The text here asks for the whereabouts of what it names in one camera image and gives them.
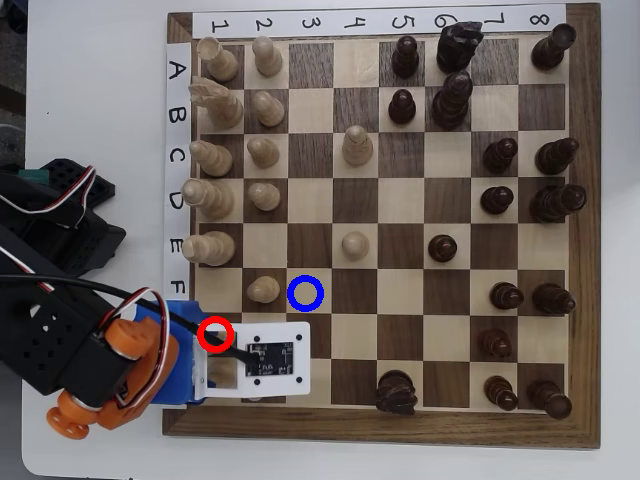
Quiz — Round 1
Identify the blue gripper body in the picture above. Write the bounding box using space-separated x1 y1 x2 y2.
133 299 207 406

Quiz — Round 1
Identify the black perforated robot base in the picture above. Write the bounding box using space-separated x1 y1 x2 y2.
38 157 127 279

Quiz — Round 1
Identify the light wooden chess king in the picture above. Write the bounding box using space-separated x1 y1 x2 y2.
181 230 236 267

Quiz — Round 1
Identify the light wooden chess queen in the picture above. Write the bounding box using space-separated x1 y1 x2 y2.
180 178 236 221

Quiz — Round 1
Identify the light wooden chess bishop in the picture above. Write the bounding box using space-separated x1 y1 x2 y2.
188 139 235 178
341 124 375 168

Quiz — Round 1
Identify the white paper letter strip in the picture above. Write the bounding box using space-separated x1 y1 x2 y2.
163 42 192 304

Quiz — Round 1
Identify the dark wooden chess knight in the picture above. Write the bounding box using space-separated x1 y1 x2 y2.
436 20 485 75
375 369 419 416

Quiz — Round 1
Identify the wooden chessboard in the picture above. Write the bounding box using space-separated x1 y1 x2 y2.
162 2 603 450

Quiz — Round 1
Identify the dark wooden chess pawn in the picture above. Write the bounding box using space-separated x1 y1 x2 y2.
388 88 419 125
390 35 421 79
427 234 459 265
482 137 520 175
483 375 520 412
480 185 515 216
489 281 525 311
477 327 515 360

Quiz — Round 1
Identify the white paper number strip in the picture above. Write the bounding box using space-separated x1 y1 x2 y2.
192 3 568 38

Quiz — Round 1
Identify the dark wooden chess queen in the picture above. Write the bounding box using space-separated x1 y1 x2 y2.
431 70 475 131

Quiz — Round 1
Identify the dark wooden chess bishop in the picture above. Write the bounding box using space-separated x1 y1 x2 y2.
534 137 581 176
531 283 577 316

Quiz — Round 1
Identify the dark wooden chess rook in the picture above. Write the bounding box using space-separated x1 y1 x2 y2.
530 22 578 71
526 379 574 420

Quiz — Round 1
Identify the red white black servo cable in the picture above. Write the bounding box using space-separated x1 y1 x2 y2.
97 287 174 406
0 164 97 231

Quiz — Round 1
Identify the black camera cable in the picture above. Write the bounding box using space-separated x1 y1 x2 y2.
0 274 259 364

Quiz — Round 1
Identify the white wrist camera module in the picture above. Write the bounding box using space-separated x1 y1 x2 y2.
192 321 312 401

